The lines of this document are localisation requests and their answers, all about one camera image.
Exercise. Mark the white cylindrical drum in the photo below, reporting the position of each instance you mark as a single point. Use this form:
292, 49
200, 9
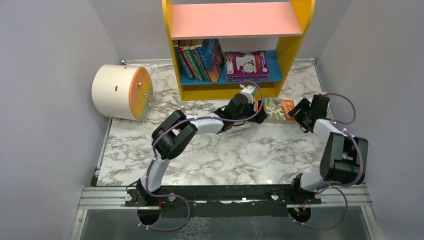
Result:
123, 92

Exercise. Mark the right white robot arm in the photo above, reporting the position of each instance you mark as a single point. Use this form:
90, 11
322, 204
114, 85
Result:
344, 160

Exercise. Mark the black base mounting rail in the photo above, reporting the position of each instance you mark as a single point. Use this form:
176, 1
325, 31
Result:
215, 201

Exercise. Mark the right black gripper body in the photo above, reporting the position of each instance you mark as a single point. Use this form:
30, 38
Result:
302, 112

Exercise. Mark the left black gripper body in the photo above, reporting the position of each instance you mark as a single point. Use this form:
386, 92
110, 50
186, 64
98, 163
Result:
253, 110

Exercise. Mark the colourful wooden bookshelf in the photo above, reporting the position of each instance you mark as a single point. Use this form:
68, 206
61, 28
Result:
287, 21

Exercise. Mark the Jane Eyre blue book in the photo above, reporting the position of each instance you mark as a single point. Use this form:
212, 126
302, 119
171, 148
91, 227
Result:
212, 58

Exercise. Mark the orange paperback book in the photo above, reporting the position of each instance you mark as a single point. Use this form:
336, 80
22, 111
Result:
277, 109

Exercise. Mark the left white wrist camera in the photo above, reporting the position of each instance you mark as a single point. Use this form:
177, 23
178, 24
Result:
249, 92

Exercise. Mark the Nineteen Eighty-Four dark book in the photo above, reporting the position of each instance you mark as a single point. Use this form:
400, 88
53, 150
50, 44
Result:
183, 64

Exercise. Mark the red Treehouse book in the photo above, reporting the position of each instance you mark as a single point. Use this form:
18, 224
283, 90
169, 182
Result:
185, 48

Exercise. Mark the green Treehouse book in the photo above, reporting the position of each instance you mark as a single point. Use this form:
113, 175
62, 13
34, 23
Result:
198, 64

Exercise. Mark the purple paperback book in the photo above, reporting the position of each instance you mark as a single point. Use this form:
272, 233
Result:
246, 78
246, 64

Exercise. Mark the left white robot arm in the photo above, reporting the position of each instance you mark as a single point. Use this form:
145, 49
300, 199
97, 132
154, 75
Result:
172, 137

